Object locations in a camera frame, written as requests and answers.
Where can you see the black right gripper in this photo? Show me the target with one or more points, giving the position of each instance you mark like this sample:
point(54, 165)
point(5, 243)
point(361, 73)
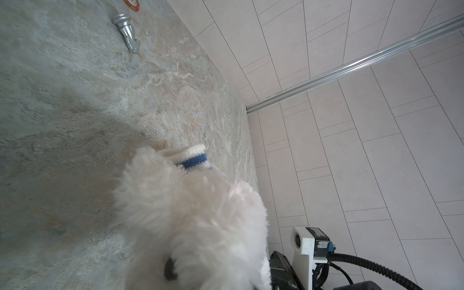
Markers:
point(282, 274)

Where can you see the white fluffy teddy bear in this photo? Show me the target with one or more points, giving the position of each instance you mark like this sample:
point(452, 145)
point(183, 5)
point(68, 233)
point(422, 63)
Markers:
point(191, 230)

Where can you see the blue white striped shirt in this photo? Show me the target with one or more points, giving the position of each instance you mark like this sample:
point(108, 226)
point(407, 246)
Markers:
point(190, 158)

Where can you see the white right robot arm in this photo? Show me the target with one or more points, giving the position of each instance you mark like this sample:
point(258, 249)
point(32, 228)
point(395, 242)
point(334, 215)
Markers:
point(359, 285)

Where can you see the silver chess piece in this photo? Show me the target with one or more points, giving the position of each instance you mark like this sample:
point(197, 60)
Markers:
point(123, 22)

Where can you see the red and white poker chip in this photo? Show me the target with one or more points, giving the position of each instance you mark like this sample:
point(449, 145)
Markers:
point(133, 4)

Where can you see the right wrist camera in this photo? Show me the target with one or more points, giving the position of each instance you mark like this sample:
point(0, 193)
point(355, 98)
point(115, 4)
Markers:
point(311, 249)

